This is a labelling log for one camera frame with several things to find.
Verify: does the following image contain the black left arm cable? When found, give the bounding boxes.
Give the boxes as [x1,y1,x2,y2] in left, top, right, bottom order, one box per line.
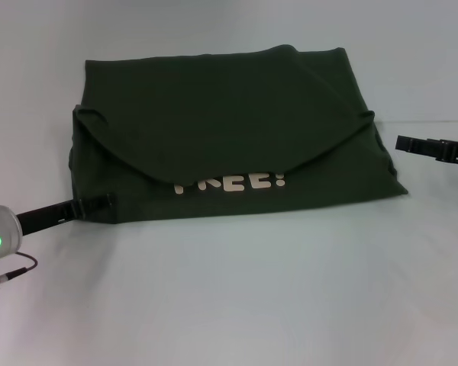
[0,251,38,280]

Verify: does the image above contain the dark green t-shirt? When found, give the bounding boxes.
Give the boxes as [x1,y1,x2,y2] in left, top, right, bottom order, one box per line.
[67,44,410,226]

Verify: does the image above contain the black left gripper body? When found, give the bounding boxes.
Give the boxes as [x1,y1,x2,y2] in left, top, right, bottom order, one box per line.
[16,199,81,235]

